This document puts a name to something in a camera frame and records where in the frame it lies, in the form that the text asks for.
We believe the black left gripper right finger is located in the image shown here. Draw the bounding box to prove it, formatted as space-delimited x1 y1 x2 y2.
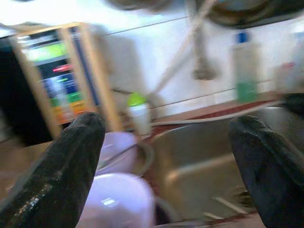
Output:
228 115 304 228

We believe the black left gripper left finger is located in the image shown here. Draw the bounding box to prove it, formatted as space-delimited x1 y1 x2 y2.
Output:
0 111 106 228

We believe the purple plastic bowl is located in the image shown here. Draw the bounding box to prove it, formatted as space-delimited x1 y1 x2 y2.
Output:
97 131 141 177
77 172 156 228

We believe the stainless steel sink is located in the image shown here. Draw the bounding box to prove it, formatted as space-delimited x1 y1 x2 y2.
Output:
140 105 304 225

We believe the black electric kettle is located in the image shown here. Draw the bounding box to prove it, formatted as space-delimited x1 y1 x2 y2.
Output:
0 38 54 146

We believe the white bottle green cap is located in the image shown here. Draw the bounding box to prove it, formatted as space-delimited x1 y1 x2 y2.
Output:
126 92 152 136

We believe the beige water ionizer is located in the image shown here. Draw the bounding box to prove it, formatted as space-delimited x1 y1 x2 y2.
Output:
13 22 114 143

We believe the green dish soap bottle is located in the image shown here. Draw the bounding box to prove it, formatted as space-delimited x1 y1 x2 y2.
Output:
229 32 260 103

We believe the dark hanging pan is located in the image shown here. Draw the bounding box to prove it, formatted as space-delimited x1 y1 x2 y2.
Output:
209 0 304 30

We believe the metal wall faucet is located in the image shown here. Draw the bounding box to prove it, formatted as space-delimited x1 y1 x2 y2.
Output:
187 0 221 82

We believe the white plastic hose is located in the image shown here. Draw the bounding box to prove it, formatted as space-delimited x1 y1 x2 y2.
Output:
152 0 217 95

